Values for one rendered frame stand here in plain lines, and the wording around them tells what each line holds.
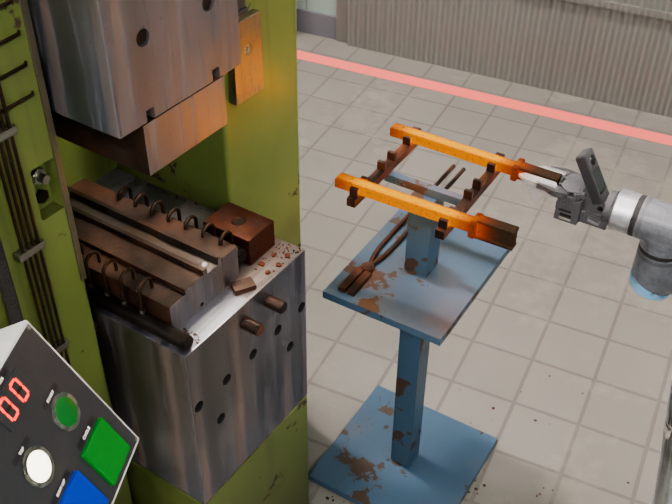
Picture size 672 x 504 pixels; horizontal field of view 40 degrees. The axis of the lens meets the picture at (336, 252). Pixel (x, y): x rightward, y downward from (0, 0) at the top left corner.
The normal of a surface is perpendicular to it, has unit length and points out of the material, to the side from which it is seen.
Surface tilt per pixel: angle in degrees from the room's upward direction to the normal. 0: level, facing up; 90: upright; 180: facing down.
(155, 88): 90
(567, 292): 0
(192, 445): 90
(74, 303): 90
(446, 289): 0
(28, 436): 60
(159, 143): 90
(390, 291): 0
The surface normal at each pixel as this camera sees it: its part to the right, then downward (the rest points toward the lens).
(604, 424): 0.00, -0.77
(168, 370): -0.55, 0.52
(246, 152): 0.83, 0.36
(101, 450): 0.86, -0.30
